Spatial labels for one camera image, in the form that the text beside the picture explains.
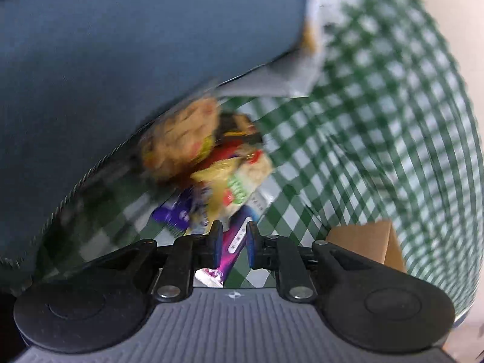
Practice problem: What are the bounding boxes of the purple pink snack packet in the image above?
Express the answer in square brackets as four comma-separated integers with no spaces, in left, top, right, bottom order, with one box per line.
[195,206,261,289]

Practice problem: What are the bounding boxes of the red snack packet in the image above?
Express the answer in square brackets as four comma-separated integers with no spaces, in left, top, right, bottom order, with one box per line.
[200,142,264,172]

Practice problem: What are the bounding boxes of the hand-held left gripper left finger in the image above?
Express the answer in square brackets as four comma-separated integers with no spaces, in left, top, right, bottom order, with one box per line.
[90,220,224,303]

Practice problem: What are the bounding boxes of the dark snack packet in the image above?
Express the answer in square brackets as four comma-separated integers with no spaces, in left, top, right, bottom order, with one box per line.
[215,111,265,148]

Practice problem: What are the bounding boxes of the dark blue fabric bag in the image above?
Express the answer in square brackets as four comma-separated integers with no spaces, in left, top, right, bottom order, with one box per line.
[0,0,315,293]

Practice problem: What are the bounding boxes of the purple white snack packet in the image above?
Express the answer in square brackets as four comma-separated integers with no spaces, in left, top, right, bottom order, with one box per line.
[150,185,212,236]

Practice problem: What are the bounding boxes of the cookie print snack packet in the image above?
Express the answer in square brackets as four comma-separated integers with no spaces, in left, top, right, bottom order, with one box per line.
[139,96,222,183]

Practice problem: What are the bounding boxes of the yellow green snack packet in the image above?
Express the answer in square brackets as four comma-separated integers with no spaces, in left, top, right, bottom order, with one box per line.
[190,151,275,221]

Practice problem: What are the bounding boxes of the green checkered cloth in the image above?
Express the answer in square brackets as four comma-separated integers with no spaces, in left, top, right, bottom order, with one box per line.
[34,0,479,319]

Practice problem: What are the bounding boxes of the cardboard box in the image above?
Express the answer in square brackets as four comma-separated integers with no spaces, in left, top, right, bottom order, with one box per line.
[326,220,408,273]

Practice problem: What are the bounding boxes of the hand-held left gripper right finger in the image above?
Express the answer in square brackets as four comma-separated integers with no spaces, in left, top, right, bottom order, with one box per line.
[246,221,383,303]

